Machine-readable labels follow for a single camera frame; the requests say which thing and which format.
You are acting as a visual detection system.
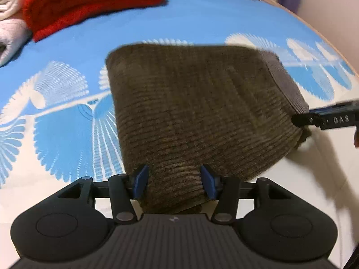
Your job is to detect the pale pink folded blanket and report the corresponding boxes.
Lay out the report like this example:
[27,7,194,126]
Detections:
[0,18,33,67]

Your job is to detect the red folded blanket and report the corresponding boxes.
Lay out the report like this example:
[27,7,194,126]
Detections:
[22,0,172,43]

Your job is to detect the white folded blanket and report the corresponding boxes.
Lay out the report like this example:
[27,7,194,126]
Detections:
[0,0,32,22]

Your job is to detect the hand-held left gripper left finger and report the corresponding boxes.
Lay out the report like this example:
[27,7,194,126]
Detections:
[57,164,150,225]

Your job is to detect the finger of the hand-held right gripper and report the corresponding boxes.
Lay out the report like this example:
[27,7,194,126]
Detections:
[291,112,326,130]

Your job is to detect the brown corduroy pants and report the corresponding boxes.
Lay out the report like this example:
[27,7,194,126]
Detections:
[105,43,311,215]

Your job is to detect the blue white printed bedsheet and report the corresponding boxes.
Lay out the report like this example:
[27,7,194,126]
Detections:
[0,0,359,269]

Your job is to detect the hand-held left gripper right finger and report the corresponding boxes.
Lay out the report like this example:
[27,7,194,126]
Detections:
[200,164,294,225]

